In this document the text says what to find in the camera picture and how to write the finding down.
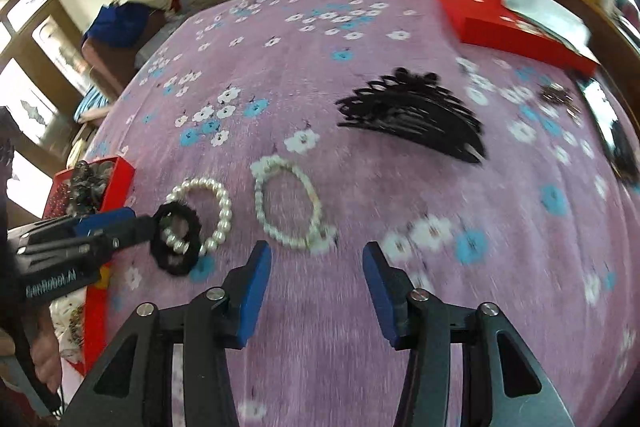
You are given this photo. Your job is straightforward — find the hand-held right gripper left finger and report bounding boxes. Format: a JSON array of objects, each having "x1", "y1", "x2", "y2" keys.
[{"x1": 60, "y1": 241, "x2": 273, "y2": 427}]

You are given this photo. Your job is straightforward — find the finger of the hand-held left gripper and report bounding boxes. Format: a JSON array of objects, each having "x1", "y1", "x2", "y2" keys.
[
  {"x1": 75, "y1": 207, "x2": 137, "y2": 238},
  {"x1": 102, "y1": 216, "x2": 162, "y2": 254}
]

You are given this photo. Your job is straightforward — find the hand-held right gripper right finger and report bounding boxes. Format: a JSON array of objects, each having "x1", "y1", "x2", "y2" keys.
[{"x1": 362, "y1": 241, "x2": 576, "y2": 427}]

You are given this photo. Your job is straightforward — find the black scrunchie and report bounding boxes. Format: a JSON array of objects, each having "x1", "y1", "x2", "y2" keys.
[{"x1": 150, "y1": 202, "x2": 203, "y2": 278}]

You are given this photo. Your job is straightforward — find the red tray box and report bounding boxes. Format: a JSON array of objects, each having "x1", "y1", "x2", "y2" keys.
[{"x1": 42, "y1": 155, "x2": 136, "y2": 375}]

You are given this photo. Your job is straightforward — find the large-bead white pearl bracelet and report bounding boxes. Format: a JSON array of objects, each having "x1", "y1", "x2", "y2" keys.
[{"x1": 165, "y1": 177, "x2": 233, "y2": 258}]

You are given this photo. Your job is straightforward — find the black hair comb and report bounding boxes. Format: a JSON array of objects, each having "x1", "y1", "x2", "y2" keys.
[{"x1": 335, "y1": 67, "x2": 488, "y2": 165}]

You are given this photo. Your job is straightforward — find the person's left hand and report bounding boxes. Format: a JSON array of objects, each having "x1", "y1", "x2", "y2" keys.
[{"x1": 30, "y1": 302, "x2": 64, "y2": 403}]

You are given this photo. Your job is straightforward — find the dark flower hair accessory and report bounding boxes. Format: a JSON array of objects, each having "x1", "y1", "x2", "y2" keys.
[{"x1": 67, "y1": 161, "x2": 117, "y2": 212}]

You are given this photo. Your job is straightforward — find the purple floral bedsheet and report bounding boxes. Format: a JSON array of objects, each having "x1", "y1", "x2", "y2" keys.
[{"x1": 82, "y1": 0, "x2": 640, "y2": 427}]

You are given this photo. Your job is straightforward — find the light blue blanket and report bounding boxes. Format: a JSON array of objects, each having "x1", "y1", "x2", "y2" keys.
[{"x1": 75, "y1": 84, "x2": 118, "y2": 122}]

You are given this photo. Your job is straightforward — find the brown sofa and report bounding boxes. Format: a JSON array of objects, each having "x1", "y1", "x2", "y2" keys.
[{"x1": 81, "y1": 34, "x2": 143, "y2": 100}]

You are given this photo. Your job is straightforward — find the wooden door with glass panes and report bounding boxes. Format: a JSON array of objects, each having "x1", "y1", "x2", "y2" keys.
[{"x1": 0, "y1": 0, "x2": 101, "y2": 218}]

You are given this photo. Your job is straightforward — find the dark blue cloth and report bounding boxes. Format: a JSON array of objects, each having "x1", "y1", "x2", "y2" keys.
[{"x1": 84, "y1": 2, "x2": 151, "y2": 45}]

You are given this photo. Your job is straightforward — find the small dark hair clip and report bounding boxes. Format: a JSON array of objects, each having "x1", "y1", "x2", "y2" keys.
[{"x1": 539, "y1": 82, "x2": 583, "y2": 120}]

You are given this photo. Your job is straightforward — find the dark glossy box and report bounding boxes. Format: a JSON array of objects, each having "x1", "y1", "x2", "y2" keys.
[{"x1": 577, "y1": 77, "x2": 640, "y2": 188}]

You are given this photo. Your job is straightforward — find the red box lid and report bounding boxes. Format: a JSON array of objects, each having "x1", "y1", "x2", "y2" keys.
[{"x1": 431, "y1": 0, "x2": 601, "y2": 78}]

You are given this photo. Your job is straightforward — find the white paper sheet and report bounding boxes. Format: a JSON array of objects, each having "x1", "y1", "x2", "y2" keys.
[{"x1": 501, "y1": 0, "x2": 593, "y2": 52}]

